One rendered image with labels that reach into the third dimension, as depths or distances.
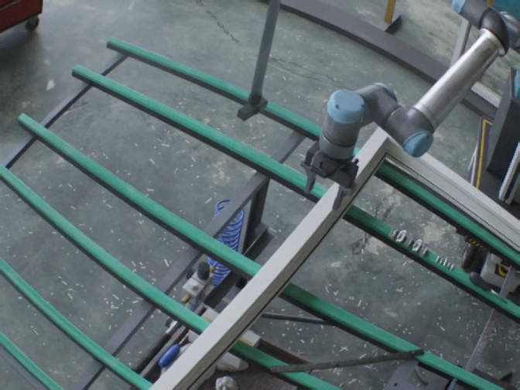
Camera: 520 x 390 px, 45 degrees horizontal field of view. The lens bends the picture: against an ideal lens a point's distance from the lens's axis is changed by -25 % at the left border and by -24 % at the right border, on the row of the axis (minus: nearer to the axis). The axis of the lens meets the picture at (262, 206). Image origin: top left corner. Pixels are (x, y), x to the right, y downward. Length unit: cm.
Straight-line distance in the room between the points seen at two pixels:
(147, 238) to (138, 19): 173
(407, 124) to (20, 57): 296
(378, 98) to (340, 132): 15
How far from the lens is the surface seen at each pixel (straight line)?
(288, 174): 230
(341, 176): 196
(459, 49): 436
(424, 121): 187
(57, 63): 416
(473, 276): 221
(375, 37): 451
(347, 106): 182
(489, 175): 347
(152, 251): 315
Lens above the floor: 252
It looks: 49 degrees down
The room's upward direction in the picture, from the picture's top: 12 degrees clockwise
